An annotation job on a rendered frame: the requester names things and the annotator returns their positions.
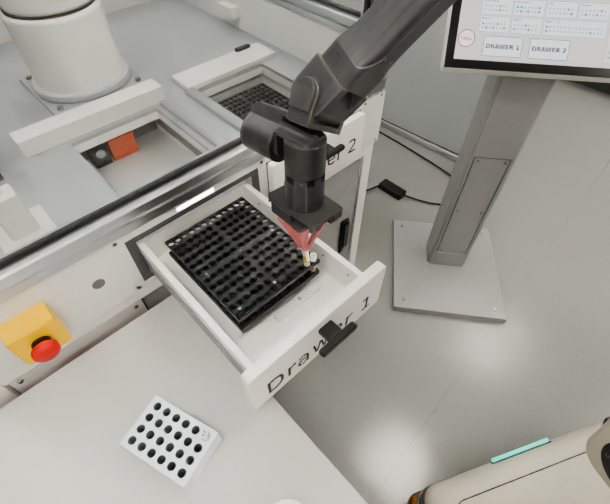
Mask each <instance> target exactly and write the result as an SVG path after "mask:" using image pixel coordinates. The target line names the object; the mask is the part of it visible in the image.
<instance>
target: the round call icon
mask: <svg viewBox="0 0 610 504"><path fill-rule="evenodd" d="M476 33H477V29H468V28H459V31H458V38H457V44H456V47H463V48H474V46H475V40H476Z"/></svg>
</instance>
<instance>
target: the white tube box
mask: <svg viewBox="0 0 610 504"><path fill-rule="evenodd" d="M203 430H207V431H208V432H209V435H210V437H209V439H208V440H206V441H204V440H203V439H202V438H201V437H200V433H201V431H203ZM221 440H222V438H221V436H220V435H219V433H218V432H217V431H215V430H214V429H212V428H210V427H209V426H207V425H205V424H204V423H202V422H200V421H199V420H197V419H195V418H194V417H192V416H190V415H189V414H187V413H185V412H184V411H182V410H180V409H179V408H177V407H175V406H174V405H172V404H170V403H169V402H167V401H165V400H164V399H162V398H160V397H159V396H157V395H156V396H155V397H154V398H153V400H152V401H151V402H150V403H149V405H148V406H147V407H146V409H145V410H144V411H143V413H142V414H141V415H140V417H139V418H138V419H137V421H136V422H135V423H134V424H133V426H132V427H131V428H130V430H129V431H128V432H127V434H126V435H125V436H124V438H123V439H122V440H121V442H120V443H119V445H121V446H122V447H123V448H125V449H126V450H128V451H129V452H131V453H132V454H134V455H135V456H136V457H138V458H139V459H141V460H142V461H144V462H145V463H147V464H148V465H150V466H151V467H153V468H154V469H156V470H157V471H159V472H160V473H162V474H163V475H165V476H166V477H168V478H169V479H171V480H172V481H174V482H175V483H177V484H178V485H180V486H181V487H183V488H184V489H185V490H187V491H188V492H190V491H191V489H192V487H193V486H194V484H195V482H196V481H197V479H198V478H199V476H200V474H201V473H202V471H203V469H204V468H205V466H206V465H207V463H208V461H209V460H210V458H211V456H212V455H213V453H214V452H215V450H216V448H217V447H218V445H219V443H220V442H221Z"/></svg>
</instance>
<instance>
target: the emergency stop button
mask: <svg viewBox="0 0 610 504"><path fill-rule="evenodd" d="M60 351H61V345H60V343H59V342H58V341H56V340H53V339H50V340H45V341H42V342H40V343H39V344H37V345H36V346H35V347H34V348H33V349H32V351H31V357H32V359H33V361H35V362H38V363H44V362H48V361H51V360H52V359H54V358H55V357H56V356H57V355H58V354H59V353H60Z"/></svg>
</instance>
